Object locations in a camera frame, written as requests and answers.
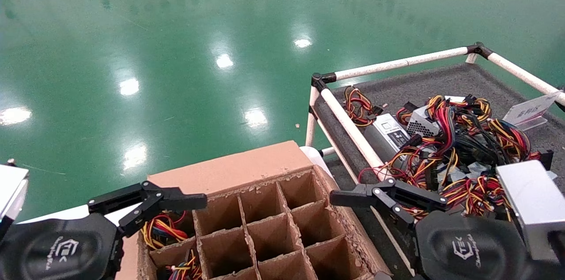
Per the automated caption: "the wire bundle with white tie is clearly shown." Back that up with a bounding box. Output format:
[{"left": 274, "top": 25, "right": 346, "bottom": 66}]
[{"left": 167, "top": 249, "right": 203, "bottom": 280}]

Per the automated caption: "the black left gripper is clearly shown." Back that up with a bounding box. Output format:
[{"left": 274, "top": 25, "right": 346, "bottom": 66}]
[{"left": 0, "top": 182, "right": 208, "bottom": 280}]

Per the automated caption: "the brown cardboard box with dividers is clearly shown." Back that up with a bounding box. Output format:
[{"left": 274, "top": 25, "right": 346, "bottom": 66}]
[{"left": 116, "top": 140, "right": 392, "bottom": 280}]

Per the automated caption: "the pale grey power supply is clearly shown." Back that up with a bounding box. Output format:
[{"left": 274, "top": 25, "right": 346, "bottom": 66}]
[{"left": 441, "top": 162, "right": 493, "bottom": 183}]

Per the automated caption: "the grey power supply unit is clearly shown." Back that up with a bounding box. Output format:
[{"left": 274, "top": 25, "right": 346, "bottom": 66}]
[{"left": 140, "top": 211, "right": 191, "bottom": 250}]

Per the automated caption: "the large red yellow cable tangle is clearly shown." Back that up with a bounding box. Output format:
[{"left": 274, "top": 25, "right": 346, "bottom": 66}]
[{"left": 358, "top": 94, "right": 508, "bottom": 192}]

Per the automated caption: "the cable bundle with black connector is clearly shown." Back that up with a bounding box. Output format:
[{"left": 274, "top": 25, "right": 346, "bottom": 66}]
[{"left": 488, "top": 118, "right": 554, "bottom": 174}]

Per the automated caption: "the long striped cable bundle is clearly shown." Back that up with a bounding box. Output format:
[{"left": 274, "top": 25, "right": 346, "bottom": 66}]
[{"left": 437, "top": 176, "right": 515, "bottom": 221}]

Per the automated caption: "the silver power supply printed label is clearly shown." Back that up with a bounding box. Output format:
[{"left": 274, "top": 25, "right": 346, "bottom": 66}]
[{"left": 372, "top": 114, "right": 413, "bottom": 151}]

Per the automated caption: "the white pipe cart frame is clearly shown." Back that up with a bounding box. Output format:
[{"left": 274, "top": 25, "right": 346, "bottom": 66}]
[{"left": 305, "top": 42, "right": 565, "bottom": 278}]

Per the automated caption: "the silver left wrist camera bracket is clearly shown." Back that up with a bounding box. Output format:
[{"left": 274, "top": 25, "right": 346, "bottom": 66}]
[{"left": 0, "top": 164, "right": 30, "bottom": 232}]

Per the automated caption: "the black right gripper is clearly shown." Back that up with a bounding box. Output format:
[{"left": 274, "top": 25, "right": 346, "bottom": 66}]
[{"left": 330, "top": 178, "right": 544, "bottom": 280}]

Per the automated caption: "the small yellow red cable bundle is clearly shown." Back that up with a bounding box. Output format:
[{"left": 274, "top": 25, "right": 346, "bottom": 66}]
[{"left": 343, "top": 87, "right": 384, "bottom": 127}]

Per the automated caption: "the clear acrylic sign holder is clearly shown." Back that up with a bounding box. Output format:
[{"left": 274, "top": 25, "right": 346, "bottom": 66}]
[{"left": 503, "top": 94, "right": 562, "bottom": 131}]

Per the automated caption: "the silver power supply perforated side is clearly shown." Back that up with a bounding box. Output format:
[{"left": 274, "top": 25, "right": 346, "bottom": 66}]
[{"left": 405, "top": 106, "right": 442, "bottom": 137}]

